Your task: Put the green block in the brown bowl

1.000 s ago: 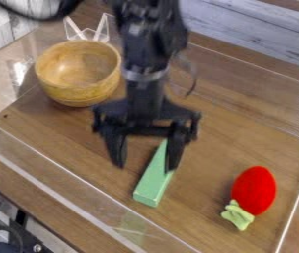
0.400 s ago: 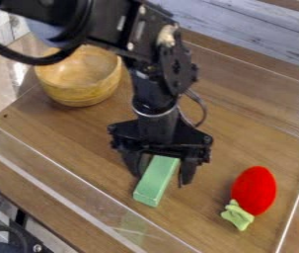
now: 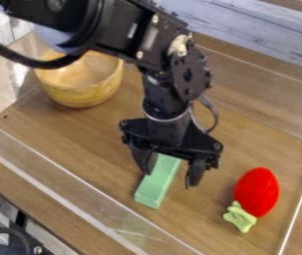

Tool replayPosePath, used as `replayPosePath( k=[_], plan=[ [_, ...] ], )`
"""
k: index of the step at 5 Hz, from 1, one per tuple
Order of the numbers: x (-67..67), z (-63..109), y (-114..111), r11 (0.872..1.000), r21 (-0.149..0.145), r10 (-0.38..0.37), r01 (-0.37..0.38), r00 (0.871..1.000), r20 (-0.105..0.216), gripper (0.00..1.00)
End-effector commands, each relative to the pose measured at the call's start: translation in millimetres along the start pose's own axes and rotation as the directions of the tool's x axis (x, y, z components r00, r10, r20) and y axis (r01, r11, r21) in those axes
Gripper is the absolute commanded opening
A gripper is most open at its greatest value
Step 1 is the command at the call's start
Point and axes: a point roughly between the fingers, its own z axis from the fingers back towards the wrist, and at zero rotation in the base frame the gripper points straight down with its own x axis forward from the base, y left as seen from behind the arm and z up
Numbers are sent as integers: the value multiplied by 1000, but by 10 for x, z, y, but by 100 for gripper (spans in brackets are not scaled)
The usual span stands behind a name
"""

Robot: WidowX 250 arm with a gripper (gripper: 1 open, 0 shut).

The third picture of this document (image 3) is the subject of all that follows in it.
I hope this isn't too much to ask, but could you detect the clear acrylic tray wall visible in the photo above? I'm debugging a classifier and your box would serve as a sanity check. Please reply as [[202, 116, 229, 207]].
[[0, 31, 302, 255]]

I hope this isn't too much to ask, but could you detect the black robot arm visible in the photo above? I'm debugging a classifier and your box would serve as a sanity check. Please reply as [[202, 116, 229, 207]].
[[0, 0, 223, 186]]

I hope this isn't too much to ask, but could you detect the black clamp with cable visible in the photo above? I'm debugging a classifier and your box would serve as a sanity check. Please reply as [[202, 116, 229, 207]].
[[0, 216, 55, 255]]

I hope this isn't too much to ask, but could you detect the brown wooden bowl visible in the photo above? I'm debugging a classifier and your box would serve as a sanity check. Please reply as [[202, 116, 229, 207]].
[[35, 51, 124, 109]]

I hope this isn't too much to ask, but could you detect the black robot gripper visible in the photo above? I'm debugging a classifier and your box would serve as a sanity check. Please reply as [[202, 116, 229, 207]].
[[120, 113, 223, 188]]

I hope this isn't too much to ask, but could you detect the green rectangular block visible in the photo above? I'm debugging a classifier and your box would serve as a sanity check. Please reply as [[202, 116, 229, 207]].
[[135, 154, 180, 209]]

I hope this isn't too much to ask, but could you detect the red plush strawberry toy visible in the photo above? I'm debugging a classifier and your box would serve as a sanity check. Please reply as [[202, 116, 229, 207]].
[[222, 167, 279, 233]]

